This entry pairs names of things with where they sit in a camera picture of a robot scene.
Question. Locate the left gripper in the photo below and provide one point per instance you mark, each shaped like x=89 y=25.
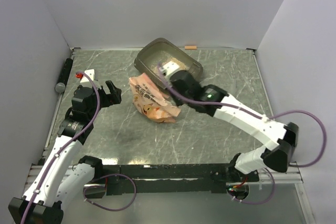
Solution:
x=111 y=98

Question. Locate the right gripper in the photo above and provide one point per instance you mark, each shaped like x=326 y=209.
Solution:
x=179 y=103

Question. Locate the pink cat litter bag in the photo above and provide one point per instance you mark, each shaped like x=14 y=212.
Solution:
x=151 y=102

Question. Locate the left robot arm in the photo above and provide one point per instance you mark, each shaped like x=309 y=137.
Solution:
x=52 y=191

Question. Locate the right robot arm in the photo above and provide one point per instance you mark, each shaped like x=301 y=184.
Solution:
x=278 y=140

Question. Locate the clean litter granules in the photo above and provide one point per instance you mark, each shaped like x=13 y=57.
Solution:
x=183 y=66

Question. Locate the grey plastic litter box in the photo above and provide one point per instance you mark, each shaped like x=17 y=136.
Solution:
x=162 y=48

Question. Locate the small orange block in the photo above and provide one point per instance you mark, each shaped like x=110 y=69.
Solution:
x=190 y=47

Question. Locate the black cylinder with grey cap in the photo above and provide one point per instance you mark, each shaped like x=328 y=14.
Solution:
x=64 y=76

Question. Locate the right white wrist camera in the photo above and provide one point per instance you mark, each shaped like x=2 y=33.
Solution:
x=168 y=69

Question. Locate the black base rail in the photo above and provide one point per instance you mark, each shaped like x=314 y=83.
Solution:
x=170 y=178

